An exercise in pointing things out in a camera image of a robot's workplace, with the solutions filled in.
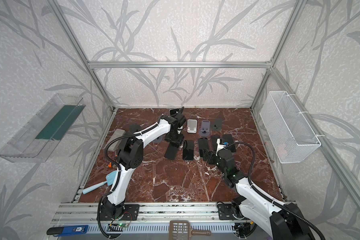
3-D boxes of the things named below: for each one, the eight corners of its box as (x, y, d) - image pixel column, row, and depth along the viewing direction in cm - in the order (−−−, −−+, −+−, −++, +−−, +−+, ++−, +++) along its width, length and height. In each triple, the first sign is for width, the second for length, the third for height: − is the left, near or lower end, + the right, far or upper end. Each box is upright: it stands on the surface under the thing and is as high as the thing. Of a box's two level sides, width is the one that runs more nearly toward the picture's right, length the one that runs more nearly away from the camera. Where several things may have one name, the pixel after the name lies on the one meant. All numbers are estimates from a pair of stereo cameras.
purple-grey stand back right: (199, 136, 106) (200, 127, 97) (199, 129, 110) (199, 120, 101) (209, 136, 106) (210, 127, 97) (208, 129, 110) (210, 120, 102)
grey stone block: (106, 150, 99) (104, 147, 96) (118, 131, 109) (116, 128, 106) (114, 151, 98) (112, 149, 95) (125, 132, 108) (124, 129, 106)
